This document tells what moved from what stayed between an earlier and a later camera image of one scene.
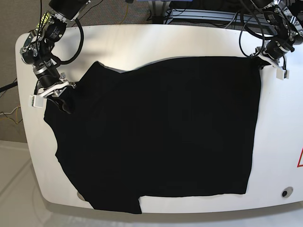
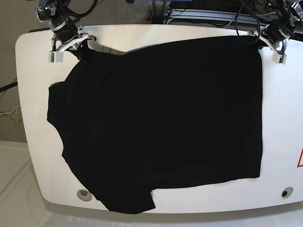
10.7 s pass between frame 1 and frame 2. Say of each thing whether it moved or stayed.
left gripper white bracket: moved
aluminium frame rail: stayed
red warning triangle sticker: stayed
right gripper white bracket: moved
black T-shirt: moved
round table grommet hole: stayed
